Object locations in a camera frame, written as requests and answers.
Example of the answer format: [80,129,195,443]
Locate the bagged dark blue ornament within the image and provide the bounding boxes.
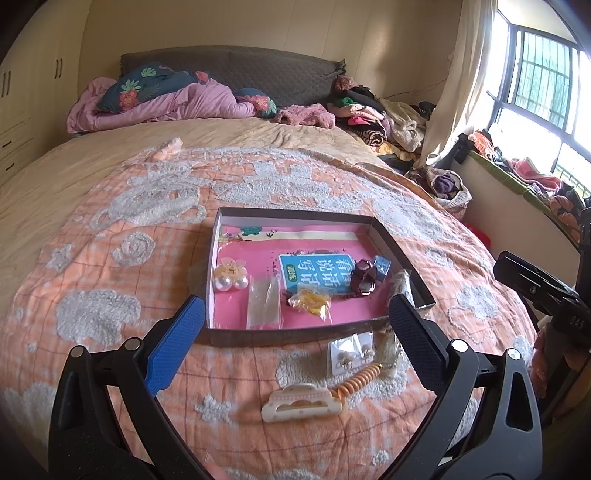
[390,269,414,301]

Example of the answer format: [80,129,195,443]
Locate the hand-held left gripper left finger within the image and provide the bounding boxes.
[48,295,208,480]

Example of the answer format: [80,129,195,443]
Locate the grey quilted headboard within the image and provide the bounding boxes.
[120,45,347,108]

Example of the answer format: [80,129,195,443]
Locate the beige bed sheet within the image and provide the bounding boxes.
[0,115,416,222]

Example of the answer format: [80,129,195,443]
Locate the clear bag with tassel ornament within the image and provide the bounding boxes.
[374,330,402,370]

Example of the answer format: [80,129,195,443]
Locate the small clear plastic bag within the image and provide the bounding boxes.
[246,275,283,330]

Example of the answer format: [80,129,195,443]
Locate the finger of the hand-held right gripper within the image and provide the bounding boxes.
[493,250,578,315]

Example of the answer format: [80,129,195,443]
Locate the orange checked blanket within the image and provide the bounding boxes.
[0,147,539,480]

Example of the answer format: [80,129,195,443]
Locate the bag of clothes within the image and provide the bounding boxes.
[406,165,472,213]

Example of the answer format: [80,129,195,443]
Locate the pink fuzzy garment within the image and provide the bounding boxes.
[274,104,336,130]

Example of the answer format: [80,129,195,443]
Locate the cream curtain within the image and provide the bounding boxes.
[418,0,499,169]

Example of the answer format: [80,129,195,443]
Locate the earring card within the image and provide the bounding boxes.
[327,333,376,374]

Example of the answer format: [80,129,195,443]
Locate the window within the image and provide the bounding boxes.
[487,0,591,185]

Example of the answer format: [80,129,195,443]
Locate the dark maroon hair clip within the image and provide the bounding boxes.
[348,258,377,296]

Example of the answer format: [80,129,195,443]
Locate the shallow cardboard box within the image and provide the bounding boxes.
[199,207,437,348]

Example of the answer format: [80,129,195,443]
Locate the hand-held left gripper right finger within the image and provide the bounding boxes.
[385,293,543,480]

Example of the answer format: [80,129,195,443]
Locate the orange spiral hair tie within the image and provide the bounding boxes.
[333,362,384,401]

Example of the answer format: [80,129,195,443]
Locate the cream claw hair clip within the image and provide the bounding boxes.
[261,382,345,423]

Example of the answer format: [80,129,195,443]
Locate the pearl hair clip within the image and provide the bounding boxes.
[211,259,251,294]

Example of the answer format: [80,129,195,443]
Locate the cream wardrobe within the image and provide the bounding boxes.
[0,0,93,185]

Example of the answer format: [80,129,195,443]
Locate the bagged yellow ornament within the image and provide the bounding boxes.
[288,282,333,322]

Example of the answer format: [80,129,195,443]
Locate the clothes on window sill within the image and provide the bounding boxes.
[455,129,591,232]

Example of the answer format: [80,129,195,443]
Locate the dark floral pillow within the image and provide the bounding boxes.
[97,62,278,118]

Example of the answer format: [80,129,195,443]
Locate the pile of clothes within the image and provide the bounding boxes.
[327,76,437,153]

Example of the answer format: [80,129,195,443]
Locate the pink quilt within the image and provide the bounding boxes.
[67,76,257,134]

